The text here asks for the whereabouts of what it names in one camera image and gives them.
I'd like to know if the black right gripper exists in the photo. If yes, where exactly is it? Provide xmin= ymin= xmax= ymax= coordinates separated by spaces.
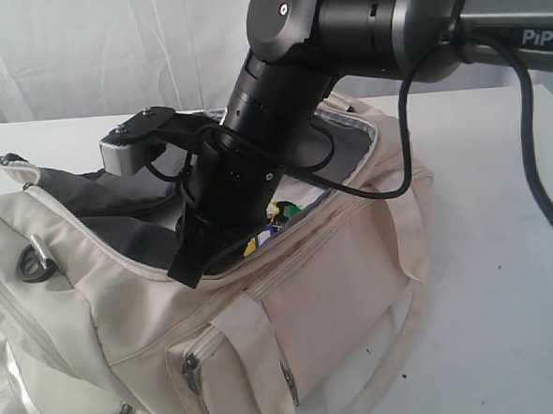
xmin=167 ymin=124 xmax=296 ymax=289

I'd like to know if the colourful key tag bunch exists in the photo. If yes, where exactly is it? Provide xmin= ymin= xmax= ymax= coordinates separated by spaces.
xmin=243 ymin=200 xmax=301 ymax=258

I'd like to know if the cream fabric duffel bag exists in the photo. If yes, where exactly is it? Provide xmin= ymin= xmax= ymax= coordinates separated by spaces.
xmin=0 ymin=82 xmax=453 ymax=414

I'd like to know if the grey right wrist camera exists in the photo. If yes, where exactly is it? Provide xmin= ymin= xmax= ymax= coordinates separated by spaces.
xmin=99 ymin=106 xmax=176 ymax=176

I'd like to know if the dark right arm cable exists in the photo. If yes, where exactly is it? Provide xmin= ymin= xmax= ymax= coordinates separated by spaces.
xmin=132 ymin=0 xmax=553 ymax=295

